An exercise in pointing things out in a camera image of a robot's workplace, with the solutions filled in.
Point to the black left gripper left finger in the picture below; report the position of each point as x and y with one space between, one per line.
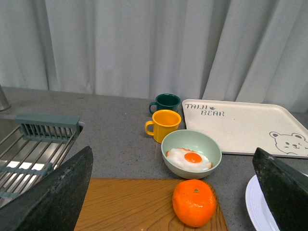
54 203

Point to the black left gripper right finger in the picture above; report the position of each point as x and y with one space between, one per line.
285 190

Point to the white round plate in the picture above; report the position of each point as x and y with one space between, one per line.
257 208

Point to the orange mandarin fruit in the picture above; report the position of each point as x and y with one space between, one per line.
194 202

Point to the wooden cutting board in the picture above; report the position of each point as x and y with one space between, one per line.
130 205

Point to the green metal dish rack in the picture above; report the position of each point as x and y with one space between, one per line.
32 145

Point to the cream bear serving tray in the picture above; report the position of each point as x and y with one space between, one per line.
239 128

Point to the light green bowl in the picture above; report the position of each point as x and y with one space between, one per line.
196 141

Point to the fake fried egg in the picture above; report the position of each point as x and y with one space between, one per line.
188 159

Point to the yellow enamel mug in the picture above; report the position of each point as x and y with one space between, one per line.
163 122

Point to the grey white curtain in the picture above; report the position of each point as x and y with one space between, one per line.
232 50

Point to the dark green enamel mug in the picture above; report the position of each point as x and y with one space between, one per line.
165 101

